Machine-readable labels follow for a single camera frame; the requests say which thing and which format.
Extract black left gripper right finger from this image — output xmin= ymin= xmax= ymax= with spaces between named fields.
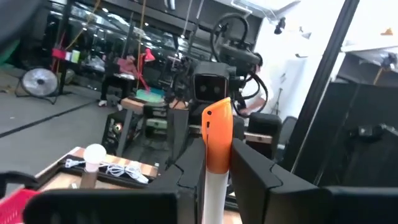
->
xmin=230 ymin=138 xmax=398 ymax=224

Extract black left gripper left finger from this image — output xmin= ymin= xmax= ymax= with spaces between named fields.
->
xmin=23 ymin=138 xmax=206 ymax=224

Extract orange cap white marker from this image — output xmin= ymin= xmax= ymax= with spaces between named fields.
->
xmin=201 ymin=96 xmax=234 ymax=224

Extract person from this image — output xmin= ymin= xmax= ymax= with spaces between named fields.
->
xmin=238 ymin=52 xmax=275 ymax=116
xmin=98 ymin=54 xmax=150 ymax=110

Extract white bulb lamp wooden base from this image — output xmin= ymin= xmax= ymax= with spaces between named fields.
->
xmin=79 ymin=143 xmax=108 ymax=190

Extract red desk lamp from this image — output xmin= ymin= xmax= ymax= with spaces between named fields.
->
xmin=136 ymin=47 xmax=156 ymax=93

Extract teal box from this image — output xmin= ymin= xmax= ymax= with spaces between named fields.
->
xmin=136 ymin=88 xmax=165 ymax=103

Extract black computer case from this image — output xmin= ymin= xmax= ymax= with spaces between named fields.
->
xmin=101 ymin=110 xmax=126 ymax=154

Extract black chair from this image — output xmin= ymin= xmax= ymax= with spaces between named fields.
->
xmin=248 ymin=112 xmax=282 ymax=160

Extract wooden top table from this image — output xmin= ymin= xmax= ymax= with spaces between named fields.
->
xmin=120 ymin=96 xmax=191 ymax=156

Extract red plastic basket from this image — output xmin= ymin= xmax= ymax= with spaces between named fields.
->
xmin=0 ymin=188 xmax=41 ymax=224

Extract round floor fan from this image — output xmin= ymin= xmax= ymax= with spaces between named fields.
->
xmin=14 ymin=67 xmax=60 ymax=105

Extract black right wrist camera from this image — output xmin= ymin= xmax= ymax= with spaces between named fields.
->
xmin=193 ymin=73 xmax=229 ymax=103

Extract white power cable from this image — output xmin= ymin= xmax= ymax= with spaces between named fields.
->
xmin=64 ymin=157 xmax=150 ymax=185

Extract black vertical frame post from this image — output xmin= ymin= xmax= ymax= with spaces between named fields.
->
xmin=281 ymin=0 xmax=361 ymax=184

